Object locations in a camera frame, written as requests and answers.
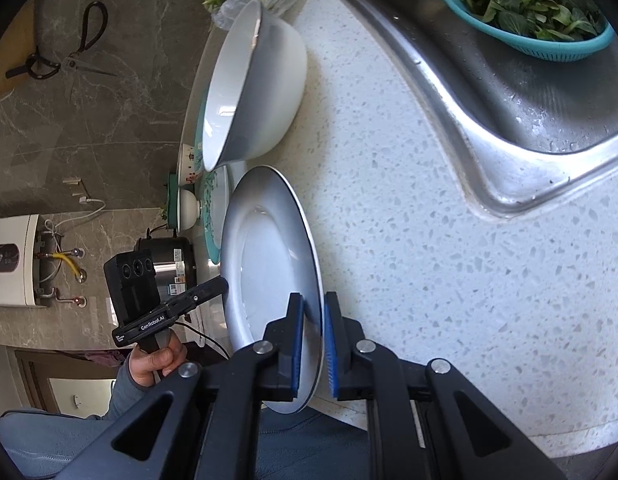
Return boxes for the left hand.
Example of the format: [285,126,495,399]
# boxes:
[128,330,187,388]

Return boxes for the small white cup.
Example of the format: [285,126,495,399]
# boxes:
[178,188,199,232]

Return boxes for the large white bowl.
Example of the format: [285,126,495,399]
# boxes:
[201,0,308,172]

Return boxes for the white water heater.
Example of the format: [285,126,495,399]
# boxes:
[0,214,39,308]

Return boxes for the stainless steel sink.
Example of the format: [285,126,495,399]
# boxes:
[344,0,618,217]

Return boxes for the teal colander with greens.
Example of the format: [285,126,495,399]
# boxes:
[443,0,615,62]

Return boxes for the teal floral rim plate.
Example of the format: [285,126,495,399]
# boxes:
[199,166,232,264]

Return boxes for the small floral white bowl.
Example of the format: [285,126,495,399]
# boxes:
[177,143,204,186]

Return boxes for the grey sleeve left forearm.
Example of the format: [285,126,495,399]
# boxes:
[0,356,150,479]

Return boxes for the plain white plate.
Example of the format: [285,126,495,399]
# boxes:
[220,166,324,415]

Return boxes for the black handled scissors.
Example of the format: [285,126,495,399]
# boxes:
[5,0,116,80]

